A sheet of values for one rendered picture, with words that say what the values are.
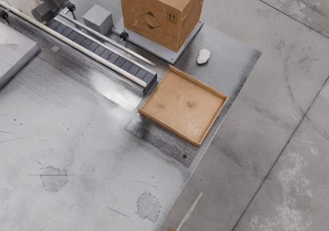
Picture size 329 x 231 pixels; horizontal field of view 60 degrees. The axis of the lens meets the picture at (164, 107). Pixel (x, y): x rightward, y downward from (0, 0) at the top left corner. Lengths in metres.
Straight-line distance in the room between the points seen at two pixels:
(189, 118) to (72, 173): 0.52
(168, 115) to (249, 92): 1.23
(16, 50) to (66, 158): 0.56
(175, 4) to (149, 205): 0.78
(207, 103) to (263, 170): 0.99
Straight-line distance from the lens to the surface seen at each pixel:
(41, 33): 1.52
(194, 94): 1.29
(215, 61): 1.41
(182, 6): 1.20
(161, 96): 1.28
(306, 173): 2.28
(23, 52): 1.46
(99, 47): 1.39
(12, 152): 1.31
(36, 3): 1.44
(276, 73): 2.54
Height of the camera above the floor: 1.96
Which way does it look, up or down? 64 degrees down
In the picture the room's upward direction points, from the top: 5 degrees clockwise
